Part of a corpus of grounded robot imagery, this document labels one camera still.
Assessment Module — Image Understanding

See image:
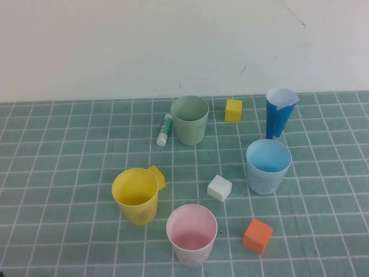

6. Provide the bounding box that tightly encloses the green plastic cup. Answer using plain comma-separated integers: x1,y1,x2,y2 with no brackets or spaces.
170,95,209,145

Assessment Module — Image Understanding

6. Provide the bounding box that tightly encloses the yellow plastic cup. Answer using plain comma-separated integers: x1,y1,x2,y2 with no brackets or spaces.
111,168,160,226

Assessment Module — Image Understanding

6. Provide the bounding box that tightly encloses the light blue plastic cup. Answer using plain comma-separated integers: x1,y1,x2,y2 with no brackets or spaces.
246,139,292,195

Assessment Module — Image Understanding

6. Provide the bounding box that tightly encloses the pink plastic cup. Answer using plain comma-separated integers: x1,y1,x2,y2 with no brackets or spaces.
165,204,218,267

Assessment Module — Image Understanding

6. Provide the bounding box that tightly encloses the green white glue stick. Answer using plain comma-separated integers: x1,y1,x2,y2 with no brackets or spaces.
156,113,173,147

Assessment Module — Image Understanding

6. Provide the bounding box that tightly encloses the yellow foam cube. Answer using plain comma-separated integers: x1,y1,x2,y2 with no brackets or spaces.
224,99,243,123
146,164,166,190

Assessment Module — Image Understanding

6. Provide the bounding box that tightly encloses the white foam cube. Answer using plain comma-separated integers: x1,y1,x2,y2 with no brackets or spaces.
207,174,233,203

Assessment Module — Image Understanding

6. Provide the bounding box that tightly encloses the blue paper cone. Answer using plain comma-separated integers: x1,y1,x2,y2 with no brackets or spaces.
265,88,299,141

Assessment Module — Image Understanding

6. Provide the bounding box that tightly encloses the orange foam cube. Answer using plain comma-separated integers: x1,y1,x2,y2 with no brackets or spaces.
242,218,274,255

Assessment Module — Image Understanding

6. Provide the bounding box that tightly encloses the teal grid tablecloth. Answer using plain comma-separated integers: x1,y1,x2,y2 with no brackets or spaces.
0,91,369,277

